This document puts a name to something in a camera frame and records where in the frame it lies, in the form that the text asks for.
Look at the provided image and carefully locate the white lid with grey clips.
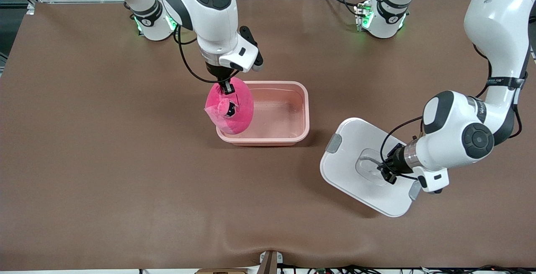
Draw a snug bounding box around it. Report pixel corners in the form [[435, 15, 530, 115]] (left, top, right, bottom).
[[320, 117, 422, 218]]

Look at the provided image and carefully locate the black left elbow cable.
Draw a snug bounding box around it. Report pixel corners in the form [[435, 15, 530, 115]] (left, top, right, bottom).
[[472, 43, 525, 139]]

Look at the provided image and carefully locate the black strap on left arm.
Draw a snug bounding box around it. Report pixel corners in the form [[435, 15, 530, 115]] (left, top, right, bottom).
[[486, 76, 528, 90]]

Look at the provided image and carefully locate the brown table mat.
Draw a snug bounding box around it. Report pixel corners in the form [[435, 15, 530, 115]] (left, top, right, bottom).
[[0, 0, 536, 271]]

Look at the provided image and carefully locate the pink plush octopus toy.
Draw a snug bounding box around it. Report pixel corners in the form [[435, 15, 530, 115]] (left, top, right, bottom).
[[204, 77, 255, 136]]

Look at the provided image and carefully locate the pink plastic storage box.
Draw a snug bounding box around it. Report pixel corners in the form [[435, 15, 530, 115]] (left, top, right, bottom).
[[216, 80, 311, 147]]

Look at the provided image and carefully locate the metal table edge bracket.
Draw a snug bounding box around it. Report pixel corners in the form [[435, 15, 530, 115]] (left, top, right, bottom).
[[259, 250, 284, 274]]

